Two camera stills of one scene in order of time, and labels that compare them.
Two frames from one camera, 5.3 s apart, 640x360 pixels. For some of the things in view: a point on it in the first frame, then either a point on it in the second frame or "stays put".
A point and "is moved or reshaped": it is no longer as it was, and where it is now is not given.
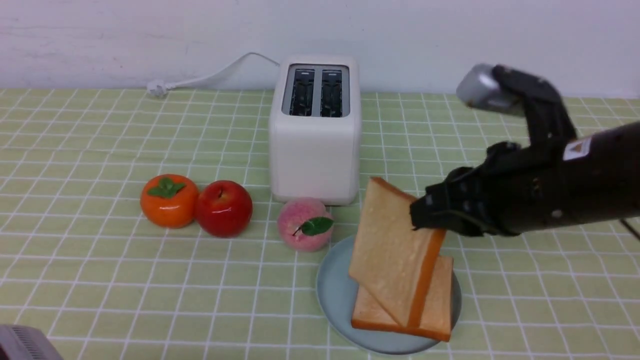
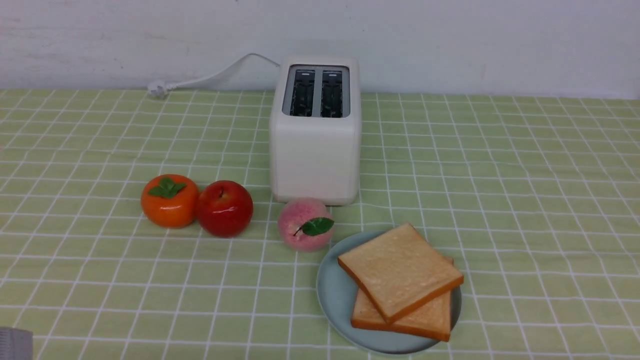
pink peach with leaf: x=304 y=224 stays put
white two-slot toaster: x=314 y=129 stays put
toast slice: x=394 y=261 is moved or reshaped
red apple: x=224 y=208 stays put
